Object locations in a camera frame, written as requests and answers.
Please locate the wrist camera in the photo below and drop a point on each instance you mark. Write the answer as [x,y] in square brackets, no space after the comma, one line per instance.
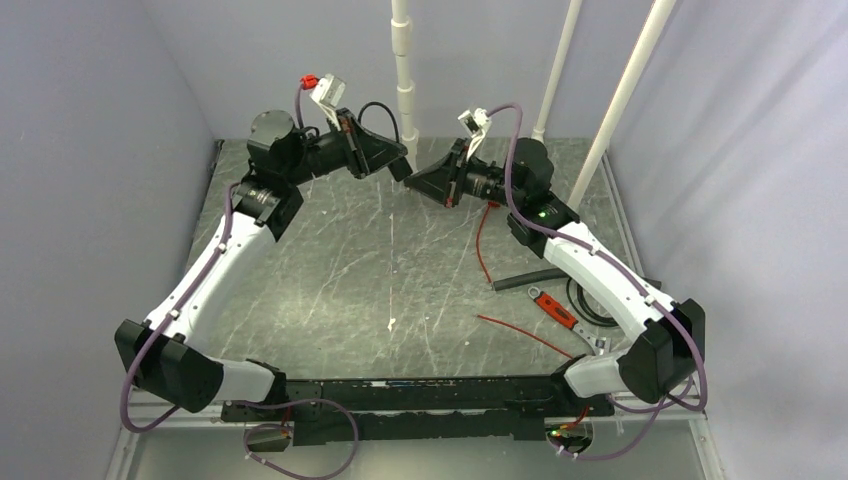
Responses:
[476,123]
[327,94]

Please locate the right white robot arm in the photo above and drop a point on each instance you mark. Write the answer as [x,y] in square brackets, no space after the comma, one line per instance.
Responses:
[666,337]

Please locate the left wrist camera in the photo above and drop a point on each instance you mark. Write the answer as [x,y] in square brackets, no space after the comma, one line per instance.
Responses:
[327,94]

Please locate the white PVC pipe frame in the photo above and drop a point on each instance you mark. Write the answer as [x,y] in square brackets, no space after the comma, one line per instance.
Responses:
[572,66]

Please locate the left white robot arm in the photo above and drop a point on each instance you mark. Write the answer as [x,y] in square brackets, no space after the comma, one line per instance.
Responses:
[164,354]

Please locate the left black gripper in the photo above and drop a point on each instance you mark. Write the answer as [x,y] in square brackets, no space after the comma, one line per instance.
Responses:
[347,127]

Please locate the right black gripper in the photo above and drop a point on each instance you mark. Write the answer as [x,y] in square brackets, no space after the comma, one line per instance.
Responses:
[445,181]

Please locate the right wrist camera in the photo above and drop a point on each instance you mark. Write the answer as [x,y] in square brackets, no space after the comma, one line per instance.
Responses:
[476,123]

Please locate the red handled tool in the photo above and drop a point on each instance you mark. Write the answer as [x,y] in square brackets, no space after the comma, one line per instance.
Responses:
[556,311]

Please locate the black cable lock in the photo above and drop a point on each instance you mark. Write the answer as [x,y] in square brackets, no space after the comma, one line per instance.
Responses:
[380,152]

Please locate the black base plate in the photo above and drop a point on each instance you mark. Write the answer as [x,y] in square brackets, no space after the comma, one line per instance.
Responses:
[324,411]

